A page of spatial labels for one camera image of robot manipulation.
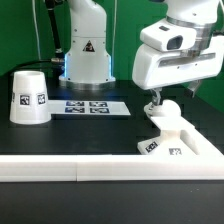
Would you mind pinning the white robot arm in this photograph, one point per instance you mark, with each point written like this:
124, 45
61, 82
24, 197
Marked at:
87, 63

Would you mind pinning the white lamp shade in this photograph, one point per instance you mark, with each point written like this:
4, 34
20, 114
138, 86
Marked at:
29, 104

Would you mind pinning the white marker sheet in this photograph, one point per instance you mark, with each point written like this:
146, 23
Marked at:
111, 108

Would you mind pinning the white lamp bulb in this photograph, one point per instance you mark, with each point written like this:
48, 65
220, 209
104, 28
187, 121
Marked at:
168, 108

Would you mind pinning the white lamp base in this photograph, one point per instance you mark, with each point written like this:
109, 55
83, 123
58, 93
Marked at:
169, 142

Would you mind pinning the white L-shaped fence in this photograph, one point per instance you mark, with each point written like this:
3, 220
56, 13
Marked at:
206, 164

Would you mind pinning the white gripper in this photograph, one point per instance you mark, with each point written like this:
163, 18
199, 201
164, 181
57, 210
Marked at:
164, 59

